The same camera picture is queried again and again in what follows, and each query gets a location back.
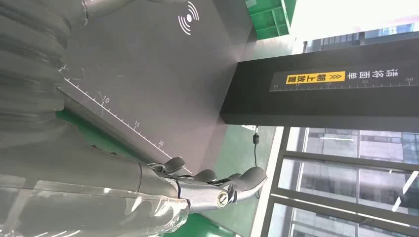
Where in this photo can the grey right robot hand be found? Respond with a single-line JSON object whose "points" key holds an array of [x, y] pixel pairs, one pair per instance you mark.
{"points": [[82, 183]]}

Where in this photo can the black inbound scanner machine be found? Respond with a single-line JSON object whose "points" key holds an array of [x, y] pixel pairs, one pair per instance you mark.
{"points": [[147, 81]]}

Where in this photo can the green plastic crate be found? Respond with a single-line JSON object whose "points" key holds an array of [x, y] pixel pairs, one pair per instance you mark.
{"points": [[266, 18]]}

